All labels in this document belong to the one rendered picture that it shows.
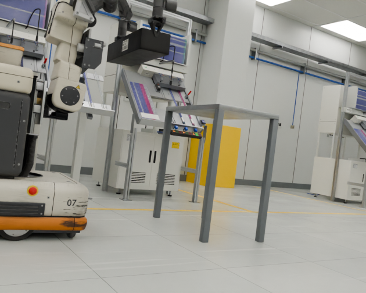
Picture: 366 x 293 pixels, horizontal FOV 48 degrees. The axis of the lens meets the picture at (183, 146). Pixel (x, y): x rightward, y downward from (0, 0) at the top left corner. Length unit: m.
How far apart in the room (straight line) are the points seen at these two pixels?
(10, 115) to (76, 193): 0.48
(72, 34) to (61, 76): 0.24
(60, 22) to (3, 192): 0.93
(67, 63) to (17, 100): 0.37
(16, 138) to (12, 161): 0.11
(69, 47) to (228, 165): 4.09
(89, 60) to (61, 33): 0.20
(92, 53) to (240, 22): 4.20
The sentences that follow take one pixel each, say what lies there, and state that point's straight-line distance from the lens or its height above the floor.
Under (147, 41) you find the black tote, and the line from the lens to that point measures 2.24.
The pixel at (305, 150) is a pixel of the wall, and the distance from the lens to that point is 7.98.
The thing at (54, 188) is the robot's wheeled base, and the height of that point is 0.26.
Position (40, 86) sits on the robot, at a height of 0.75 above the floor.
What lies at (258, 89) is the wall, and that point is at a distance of 7.09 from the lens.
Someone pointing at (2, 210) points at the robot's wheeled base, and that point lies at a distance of 2.04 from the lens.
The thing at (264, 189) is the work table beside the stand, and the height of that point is 0.33.
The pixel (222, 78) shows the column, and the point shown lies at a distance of 5.95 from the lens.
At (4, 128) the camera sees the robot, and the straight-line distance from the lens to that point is 2.05.
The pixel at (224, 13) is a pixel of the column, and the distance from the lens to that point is 6.19.
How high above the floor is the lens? 0.54
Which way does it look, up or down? level
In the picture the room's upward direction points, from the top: 7 degrees clockwise
